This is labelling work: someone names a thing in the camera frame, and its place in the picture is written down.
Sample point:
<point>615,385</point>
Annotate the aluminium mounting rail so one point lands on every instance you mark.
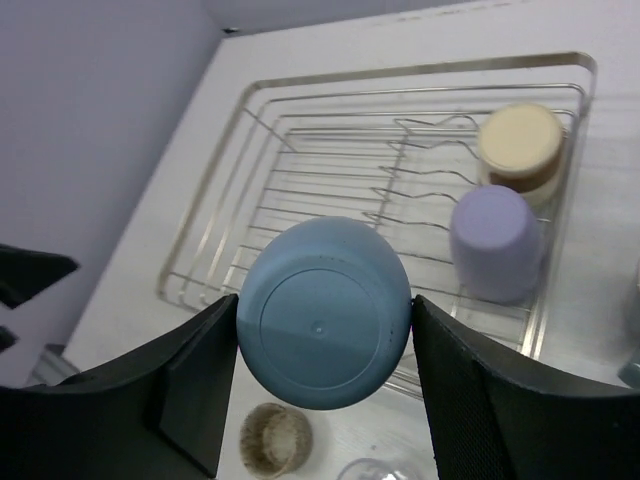
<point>52,368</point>

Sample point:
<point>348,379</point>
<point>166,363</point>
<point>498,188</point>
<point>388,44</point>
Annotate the steel wire dish rack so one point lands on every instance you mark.
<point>394,148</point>

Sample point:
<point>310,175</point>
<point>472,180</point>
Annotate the lavender plastic tumbler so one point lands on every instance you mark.
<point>496,244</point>

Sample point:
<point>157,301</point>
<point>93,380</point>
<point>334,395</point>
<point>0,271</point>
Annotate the small clear glass cup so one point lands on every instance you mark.
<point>375,469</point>

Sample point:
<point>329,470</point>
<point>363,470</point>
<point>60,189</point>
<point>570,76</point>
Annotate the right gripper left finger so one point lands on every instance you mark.
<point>157,412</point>

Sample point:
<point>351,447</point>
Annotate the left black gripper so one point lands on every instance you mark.
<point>25,274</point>

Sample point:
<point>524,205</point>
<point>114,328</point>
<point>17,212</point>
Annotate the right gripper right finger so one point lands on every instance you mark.
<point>496,414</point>

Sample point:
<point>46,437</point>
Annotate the speckled beige small cup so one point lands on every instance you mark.
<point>275,440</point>

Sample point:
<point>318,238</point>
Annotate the cream and brown cup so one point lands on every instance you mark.
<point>520,147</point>

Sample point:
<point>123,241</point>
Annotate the light blue plastic tumbler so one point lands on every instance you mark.
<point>324,313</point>

